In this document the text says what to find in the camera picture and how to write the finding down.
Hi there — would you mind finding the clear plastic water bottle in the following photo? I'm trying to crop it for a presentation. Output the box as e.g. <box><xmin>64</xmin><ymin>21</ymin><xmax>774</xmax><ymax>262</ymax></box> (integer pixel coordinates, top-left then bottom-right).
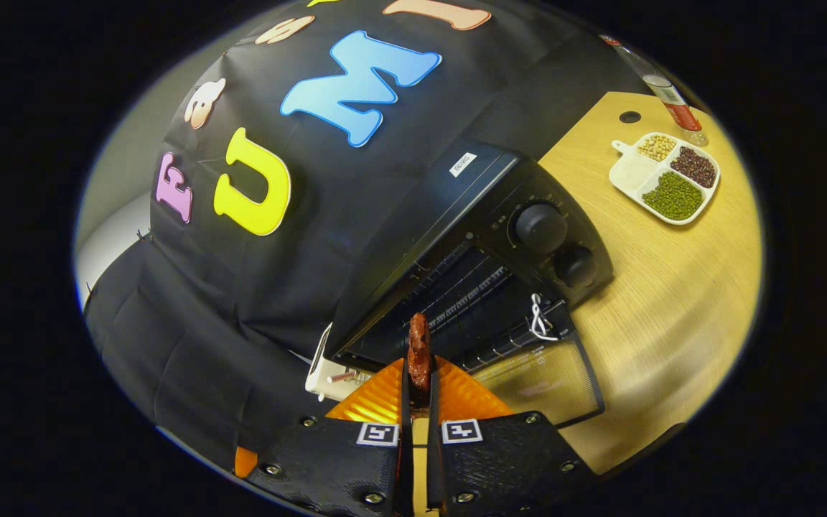
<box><xmin>600</xmin><ymin>34</ymin><xmax>710</xmax><ymax>147</ymax></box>

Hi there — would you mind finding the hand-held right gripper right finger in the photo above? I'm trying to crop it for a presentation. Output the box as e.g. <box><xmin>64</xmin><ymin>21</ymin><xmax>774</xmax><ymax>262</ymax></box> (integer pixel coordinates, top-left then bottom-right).
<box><xmin>424</xmin><ymin>357</ymin><xmax>601</xmax><ymax>517</ymax></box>

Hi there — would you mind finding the black electric oven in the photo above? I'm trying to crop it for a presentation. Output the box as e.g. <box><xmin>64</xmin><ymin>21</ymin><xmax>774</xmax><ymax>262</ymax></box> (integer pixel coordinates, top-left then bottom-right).
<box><xmin>327</xmin><ymin>147</ymin><xmax>615</xmax><ymax>432</ymax></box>

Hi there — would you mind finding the red meat slice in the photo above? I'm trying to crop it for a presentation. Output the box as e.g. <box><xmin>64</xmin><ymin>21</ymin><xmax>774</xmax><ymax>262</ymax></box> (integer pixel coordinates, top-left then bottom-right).
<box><xmin>406</xmin><ymin>312</ymin><xmax>434</xmax><ymax>411</ymax></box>

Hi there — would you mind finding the black backdrop cloth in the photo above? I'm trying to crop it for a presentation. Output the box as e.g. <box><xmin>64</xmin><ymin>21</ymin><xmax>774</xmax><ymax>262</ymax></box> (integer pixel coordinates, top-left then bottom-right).
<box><xmin>83</xmin><ymin>0</ymin><xmax>644</xmax><ymax>467</ymax></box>

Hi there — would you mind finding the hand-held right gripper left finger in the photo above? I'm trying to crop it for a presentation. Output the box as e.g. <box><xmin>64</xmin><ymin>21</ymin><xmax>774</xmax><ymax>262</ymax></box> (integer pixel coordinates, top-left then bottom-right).
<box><xmin>234</xmin><ymin>357</ymin><xmax>414</xmax><ymax>517</ymax></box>

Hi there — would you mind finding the white string loop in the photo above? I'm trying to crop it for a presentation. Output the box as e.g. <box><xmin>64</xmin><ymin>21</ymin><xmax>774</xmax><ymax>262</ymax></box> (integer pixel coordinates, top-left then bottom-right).
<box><xmin>528</xmin><ymin>293</ymin><xmax>559</xmax><ymax>343</ymax></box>

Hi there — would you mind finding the white toaster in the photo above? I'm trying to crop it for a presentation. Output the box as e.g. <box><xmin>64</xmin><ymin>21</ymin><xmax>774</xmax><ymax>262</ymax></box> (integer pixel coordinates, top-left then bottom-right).
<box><xmin>304</xmin><ymin>323</ymin><xmax>373</xmax><ymax>401</ymax></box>

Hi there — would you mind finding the white divided dish of beans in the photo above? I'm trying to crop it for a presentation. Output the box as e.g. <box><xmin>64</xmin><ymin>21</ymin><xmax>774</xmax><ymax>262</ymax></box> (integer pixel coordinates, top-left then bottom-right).
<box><xmin>609</xmin><ymin>131</ymin><xmax>721</xmax><ymax>226</ymax></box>

